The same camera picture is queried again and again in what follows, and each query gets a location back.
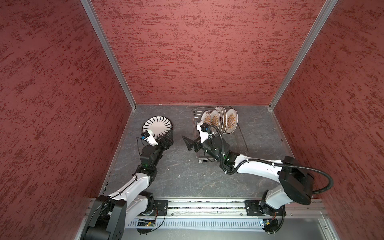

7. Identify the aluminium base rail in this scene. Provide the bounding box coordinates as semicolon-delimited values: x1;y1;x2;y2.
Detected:
73;197;341;240

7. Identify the left small circuit board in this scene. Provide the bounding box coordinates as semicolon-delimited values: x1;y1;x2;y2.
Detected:
137;219;157;230

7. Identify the white sunburst pattern plate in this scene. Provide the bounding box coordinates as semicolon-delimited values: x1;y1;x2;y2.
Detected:
201;111;212;125

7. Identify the right small circuit board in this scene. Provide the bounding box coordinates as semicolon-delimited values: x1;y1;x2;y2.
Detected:
263;219;280;233

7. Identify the white rear sunburst plate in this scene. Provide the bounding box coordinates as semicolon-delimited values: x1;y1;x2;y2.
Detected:
226;109;239;134

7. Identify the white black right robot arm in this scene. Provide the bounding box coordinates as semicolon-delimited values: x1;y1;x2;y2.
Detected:
183;136;314;216

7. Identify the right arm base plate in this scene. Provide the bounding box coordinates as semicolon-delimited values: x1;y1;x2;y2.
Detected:
245;200;286;217

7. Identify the white plate blue rim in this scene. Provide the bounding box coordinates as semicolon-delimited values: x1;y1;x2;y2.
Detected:
216;106;227;134

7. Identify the metal wire dish rack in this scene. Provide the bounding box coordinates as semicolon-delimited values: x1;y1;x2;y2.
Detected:
192;106;249;155

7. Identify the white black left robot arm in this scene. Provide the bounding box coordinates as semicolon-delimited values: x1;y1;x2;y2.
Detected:
80;136;174;240

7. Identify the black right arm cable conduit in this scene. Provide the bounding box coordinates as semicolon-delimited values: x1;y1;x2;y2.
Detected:
207;124;334;195

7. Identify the aluminium corner post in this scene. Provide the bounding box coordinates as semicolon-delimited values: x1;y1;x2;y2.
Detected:
81;0;137;110
269;0;338;112

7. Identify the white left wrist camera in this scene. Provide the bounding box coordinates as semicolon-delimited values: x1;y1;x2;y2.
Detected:
142;130;158;146

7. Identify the aluminium left corner post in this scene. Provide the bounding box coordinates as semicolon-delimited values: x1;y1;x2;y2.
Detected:
81;0;137;110

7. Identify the brown rimmed cream plate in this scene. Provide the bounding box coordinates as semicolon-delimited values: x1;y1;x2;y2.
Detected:
165;131;173;138

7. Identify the small circuit board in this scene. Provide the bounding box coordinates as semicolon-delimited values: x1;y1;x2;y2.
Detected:
263;219;280;233
137;219;157;230

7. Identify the white blue striped plate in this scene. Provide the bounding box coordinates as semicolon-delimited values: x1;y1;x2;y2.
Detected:
142;116;173;139

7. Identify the white sunburst plate green rim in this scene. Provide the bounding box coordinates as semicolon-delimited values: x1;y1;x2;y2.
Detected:
211;110;221;129

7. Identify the aluminium right corner post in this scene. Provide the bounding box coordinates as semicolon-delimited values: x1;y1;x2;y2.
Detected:
269;0;338;112

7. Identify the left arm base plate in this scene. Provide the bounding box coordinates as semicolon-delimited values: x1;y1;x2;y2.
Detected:
150;199;169;216

